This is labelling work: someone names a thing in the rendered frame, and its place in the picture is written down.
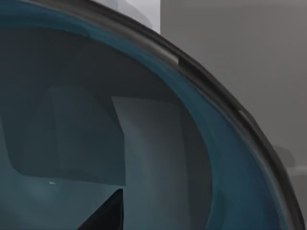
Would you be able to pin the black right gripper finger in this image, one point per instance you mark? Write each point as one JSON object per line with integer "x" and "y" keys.
{"x": 110, "y": 213}

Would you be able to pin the dark blue bowl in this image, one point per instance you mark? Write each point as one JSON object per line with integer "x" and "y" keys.
{"x": 72, "y": 95}

